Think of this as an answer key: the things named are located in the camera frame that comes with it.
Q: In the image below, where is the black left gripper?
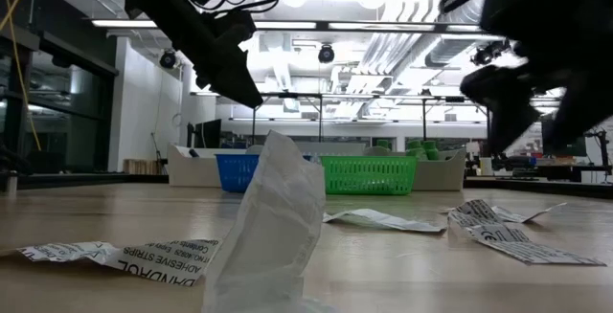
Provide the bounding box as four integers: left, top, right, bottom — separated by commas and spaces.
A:
179, 13, 263, 109

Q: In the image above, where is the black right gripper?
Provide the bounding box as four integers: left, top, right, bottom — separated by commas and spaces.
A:
462, 0, 613, 154

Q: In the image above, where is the dark background desk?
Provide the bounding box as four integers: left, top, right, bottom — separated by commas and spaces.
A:
462, 157, 613, 199

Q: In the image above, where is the long ceiling light strip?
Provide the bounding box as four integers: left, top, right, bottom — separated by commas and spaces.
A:
328, 21, 480, 33
253, 20, 318, 30
90, 19, 159, 29

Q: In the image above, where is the blue plastic basket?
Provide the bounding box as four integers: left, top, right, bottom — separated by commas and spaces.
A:
215, 153, 260, 193

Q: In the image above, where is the printed bandage wrapper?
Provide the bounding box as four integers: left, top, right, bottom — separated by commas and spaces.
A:
491, 201, 569, 224
447, 199, 608, 268

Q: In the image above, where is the wooden crate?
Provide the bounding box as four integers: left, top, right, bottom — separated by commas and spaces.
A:
123, 158, 168, 176

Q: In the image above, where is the white bandage wrapper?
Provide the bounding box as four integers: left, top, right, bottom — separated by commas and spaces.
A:
323, 207, 447, 235
200, 129, 328, 313

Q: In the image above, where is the green plastic basket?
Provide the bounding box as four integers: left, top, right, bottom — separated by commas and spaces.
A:
319, 155, 418, 196

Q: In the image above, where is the printed adhesive strips wrapper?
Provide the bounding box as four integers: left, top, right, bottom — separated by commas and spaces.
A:
18, 237, 225, 289

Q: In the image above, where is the black background rig frame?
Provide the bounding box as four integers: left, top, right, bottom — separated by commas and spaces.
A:
248, 91, 325, 142
420, 95, 492, 157

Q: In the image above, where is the yellow hanging cable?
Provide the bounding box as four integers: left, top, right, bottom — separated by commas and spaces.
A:
0, 0, 43, 152

